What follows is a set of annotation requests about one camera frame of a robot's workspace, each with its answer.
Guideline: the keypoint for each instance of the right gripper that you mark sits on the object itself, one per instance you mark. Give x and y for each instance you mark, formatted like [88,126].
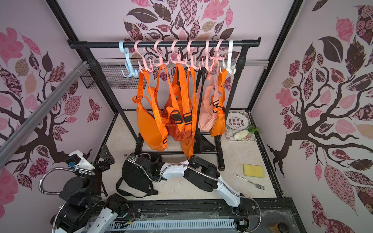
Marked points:
[131,171]

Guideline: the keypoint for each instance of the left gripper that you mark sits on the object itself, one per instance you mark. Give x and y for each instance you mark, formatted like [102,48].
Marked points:
[108,157]

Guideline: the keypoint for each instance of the orange strap bag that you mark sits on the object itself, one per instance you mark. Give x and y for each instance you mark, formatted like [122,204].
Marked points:
[187,145]

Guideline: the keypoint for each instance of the dark orange backpack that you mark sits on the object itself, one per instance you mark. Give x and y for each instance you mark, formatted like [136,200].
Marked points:
[177,110]

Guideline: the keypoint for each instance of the bright orange sling bag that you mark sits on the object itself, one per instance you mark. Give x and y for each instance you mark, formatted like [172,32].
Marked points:
[219,126]

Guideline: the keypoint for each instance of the salmon pink sling bag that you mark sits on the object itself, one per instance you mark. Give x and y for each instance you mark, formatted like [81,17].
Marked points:
[210,99]

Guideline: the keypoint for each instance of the black sling bag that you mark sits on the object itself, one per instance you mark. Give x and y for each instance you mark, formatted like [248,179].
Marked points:
[201,144]

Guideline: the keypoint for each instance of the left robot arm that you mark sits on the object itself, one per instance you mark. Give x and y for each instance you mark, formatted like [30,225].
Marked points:
[84,209]

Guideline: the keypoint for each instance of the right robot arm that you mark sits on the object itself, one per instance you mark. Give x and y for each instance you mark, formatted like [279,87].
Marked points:
[196,170]

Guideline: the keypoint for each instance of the pink plastic hook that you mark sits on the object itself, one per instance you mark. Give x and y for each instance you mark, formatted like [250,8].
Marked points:
[192,63]
[160,57]
[176,57]
[217,58]
[206,62]
[143,65]

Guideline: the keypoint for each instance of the light blue plastic hook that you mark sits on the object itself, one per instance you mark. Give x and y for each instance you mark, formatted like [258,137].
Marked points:
[132,73]

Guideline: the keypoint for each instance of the white plastic hook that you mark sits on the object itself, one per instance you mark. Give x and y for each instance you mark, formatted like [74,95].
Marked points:
[227,64]

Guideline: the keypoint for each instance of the pink plastic hook rightmost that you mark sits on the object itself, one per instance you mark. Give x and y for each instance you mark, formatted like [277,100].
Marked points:
[217,58]

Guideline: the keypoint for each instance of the white toy radish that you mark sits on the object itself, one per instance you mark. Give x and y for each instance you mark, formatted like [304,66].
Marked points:
[240,135]

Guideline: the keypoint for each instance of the white round printed plate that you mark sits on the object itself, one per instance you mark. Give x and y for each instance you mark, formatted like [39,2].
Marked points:
[237,121]

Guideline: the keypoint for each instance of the yellow sponge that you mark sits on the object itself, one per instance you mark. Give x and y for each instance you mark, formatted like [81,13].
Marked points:
[253,171]

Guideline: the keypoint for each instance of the metal fork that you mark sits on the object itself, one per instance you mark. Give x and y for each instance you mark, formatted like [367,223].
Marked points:
[258,186]

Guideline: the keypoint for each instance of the black clothes rack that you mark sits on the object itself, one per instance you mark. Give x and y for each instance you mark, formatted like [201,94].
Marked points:
[84,47]

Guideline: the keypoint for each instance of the white slotted cable duct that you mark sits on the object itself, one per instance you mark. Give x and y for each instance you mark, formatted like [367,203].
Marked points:
[187,224]

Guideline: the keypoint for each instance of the black wire basket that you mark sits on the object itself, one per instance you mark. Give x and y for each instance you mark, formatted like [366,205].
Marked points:
[115,73]

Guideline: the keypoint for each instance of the grey aluminium rail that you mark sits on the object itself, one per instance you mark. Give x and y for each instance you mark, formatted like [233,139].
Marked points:
[9,148]

